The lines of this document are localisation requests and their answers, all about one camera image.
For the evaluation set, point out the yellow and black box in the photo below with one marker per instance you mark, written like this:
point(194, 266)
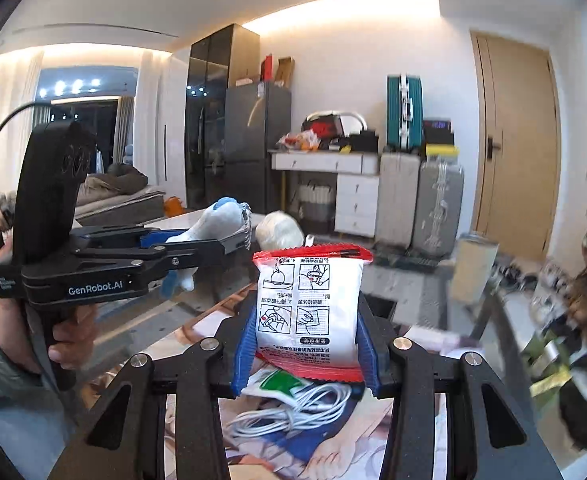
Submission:
point(442, 150)

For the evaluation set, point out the black pouch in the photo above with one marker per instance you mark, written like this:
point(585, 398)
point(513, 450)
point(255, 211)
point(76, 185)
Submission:
point(363, 141)

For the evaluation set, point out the beige suitcase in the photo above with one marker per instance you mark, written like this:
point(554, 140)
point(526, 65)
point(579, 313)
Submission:
point(397, 200)

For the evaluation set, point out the tan wooden door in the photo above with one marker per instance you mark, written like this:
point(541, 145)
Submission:
point(516, 150)

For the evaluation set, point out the black box with display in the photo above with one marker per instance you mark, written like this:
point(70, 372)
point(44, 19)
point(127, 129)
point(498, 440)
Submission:
point(437, 131)

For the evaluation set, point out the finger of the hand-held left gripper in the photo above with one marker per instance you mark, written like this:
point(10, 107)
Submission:
point(183, 255)
point(123, 237)

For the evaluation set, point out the red and black bag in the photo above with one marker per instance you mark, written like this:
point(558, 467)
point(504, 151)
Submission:
point(323, 127)

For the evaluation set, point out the large window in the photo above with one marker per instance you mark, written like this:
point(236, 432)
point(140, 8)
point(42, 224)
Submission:
point(83, 125)

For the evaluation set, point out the grey refrigerator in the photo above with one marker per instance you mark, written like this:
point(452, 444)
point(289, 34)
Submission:
point(258, 145)

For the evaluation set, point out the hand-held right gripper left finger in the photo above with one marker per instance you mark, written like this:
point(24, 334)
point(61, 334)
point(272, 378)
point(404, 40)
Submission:
point(241, 355)

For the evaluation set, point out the open cardboard box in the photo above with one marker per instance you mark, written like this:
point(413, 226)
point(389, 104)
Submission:
point(284, 71)

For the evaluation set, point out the white and blue sock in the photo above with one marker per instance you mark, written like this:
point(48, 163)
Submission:
point(213, 220)

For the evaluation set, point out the tall black glass cabinet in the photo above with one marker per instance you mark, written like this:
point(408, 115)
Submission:
point(208, 120)

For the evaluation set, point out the white packet with red edges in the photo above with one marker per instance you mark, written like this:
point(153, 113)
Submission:
point(308, 310)

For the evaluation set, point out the cream tumbler cup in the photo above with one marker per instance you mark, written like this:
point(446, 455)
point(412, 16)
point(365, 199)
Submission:
point(476, 270)

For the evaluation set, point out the green and white packet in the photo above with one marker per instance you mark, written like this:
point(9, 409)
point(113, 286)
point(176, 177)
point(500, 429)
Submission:
point(278, 385)

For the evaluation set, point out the grey sofa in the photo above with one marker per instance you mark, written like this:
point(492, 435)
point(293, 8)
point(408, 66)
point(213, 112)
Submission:
point(118, 195)

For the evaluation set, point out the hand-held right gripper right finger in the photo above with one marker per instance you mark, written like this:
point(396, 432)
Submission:
point(373, 360)

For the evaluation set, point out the bag of fruit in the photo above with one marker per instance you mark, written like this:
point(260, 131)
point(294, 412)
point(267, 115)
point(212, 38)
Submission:
point(297, 140)

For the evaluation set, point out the white plastic bag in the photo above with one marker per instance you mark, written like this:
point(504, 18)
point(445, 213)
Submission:
point(279, 232)

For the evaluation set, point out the silver suitcase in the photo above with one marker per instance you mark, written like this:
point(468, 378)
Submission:
point(438, 210)

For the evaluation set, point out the person's left hand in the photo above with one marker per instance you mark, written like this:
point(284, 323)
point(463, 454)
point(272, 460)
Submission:
point(68, 340)

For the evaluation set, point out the white oval tray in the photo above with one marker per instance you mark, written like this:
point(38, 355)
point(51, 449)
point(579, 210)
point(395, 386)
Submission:
point(356, 119)

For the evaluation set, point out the teal suitcase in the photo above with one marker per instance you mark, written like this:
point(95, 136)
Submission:
point(404, 112)

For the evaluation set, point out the white dresser with drawers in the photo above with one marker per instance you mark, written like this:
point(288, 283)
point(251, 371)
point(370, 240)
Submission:
point(356, 195)

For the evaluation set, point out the orange bag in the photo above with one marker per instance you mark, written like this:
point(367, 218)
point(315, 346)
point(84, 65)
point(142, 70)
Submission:
point(174, 206)

